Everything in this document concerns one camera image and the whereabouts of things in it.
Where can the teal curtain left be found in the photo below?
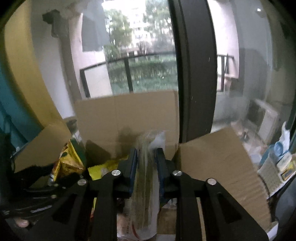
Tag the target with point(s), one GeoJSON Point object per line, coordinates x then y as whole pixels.
{"type": "Point", "coordinates": [15, 118]}

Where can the yellow curtain left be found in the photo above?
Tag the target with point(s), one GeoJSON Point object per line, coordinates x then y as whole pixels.
{"type": "Point", "coordinates": [27, 80]}

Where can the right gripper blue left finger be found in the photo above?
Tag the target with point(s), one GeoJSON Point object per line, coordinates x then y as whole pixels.
{"type": "Point", "coordinates": [127, 170]}

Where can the operator hand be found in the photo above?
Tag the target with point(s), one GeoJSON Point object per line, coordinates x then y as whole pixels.
{"type": "Point", "coordinates": [18, 225]}

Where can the white plastic basket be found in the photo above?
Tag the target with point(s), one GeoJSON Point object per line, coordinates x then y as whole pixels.
{"type": "Point", "coordinates": [272, 180]}

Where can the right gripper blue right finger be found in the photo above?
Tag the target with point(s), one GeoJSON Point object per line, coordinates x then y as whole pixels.
{"type": "Point", "coordinates": [168, 183]}

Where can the black balcony railing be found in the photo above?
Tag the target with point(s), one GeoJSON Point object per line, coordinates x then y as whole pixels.
{"type": "Point", "coordinates": [129, 74]}

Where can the small yellow noodle snack bag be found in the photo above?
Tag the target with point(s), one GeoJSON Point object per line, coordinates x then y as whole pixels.
{"type": "Point", "coordinates": [72, 159]}

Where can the clear bread snack bag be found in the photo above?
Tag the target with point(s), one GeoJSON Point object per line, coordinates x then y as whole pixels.
{"type": "Point", "coordinates": [140, 214]}

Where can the white air conditioner unit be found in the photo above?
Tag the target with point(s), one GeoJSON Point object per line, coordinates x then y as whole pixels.
{"type": "Point", "coordinates": [262, 118]}

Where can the open cardboard box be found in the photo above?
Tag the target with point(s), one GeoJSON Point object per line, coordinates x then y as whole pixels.
{"type": "Point", "coordinates": [146, 121]}

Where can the black window frame post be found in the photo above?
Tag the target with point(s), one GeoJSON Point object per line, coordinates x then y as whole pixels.
{"type": "Point", "coordinates": [196, 56]}

